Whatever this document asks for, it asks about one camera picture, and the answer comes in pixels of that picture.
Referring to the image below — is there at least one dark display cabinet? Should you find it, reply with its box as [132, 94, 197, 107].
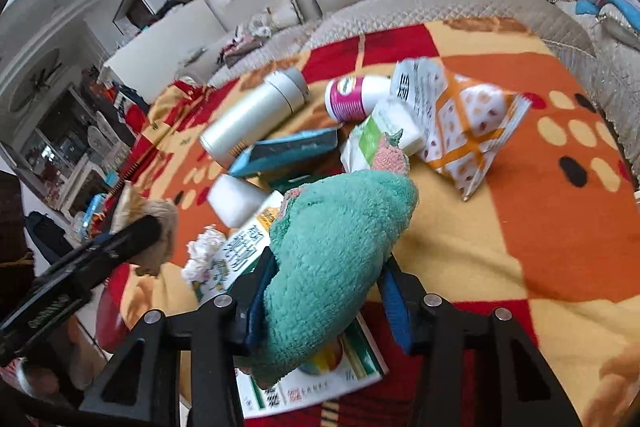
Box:
[15, 87, 131, 218]

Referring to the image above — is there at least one white bottle with pink label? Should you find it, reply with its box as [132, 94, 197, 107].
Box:
[325, 75, 396, 124]

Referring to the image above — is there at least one green and white tissue pack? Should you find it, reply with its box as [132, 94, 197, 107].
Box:
[340, 96, 426, 172]

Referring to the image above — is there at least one white thermos bottle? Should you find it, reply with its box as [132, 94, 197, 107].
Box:
[199, 68, 310, 162]

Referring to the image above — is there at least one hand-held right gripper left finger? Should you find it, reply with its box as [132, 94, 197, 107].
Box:
[80, 249, 278, 427]

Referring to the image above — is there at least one white table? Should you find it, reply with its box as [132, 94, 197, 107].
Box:
[102, 0, 226, 108]

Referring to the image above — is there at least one blue patterned cloth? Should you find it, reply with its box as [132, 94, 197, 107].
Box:
[575, 0, 640, 32]

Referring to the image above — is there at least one teal box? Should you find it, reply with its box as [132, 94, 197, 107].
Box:
[229, 127, 341, 178]

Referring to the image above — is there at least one striped beige cushion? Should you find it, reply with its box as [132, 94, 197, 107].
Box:
[267, 0, 304, 32]

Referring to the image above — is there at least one white printed packet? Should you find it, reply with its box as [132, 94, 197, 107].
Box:
[192, 189, 391, 420]

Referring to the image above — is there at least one pile of clothes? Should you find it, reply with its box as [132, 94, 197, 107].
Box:
[220, 24, 273, 68]

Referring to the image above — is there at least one printed blanket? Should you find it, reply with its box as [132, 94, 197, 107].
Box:
[95, 19, 640, 427]

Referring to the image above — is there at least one brown plush toy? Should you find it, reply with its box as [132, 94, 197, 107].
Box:
[112, 184, 180, 278]

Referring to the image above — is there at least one white tissue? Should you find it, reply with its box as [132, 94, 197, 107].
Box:
[181, 227, 228, 285]

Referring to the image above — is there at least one teal plush toy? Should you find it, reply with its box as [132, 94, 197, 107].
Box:
[247, 129, 421, 390]

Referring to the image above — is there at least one orange patterned snack bag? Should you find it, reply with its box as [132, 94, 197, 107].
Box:
[390, 57, 532, 202]

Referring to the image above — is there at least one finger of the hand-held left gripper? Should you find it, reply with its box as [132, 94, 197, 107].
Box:
[102, 214, 164, 260]

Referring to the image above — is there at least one beige fringed cushion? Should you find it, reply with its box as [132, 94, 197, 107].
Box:
[597, 4, 640, 54]

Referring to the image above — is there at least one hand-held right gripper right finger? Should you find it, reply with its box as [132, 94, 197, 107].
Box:
[377, 254, 583, 427]

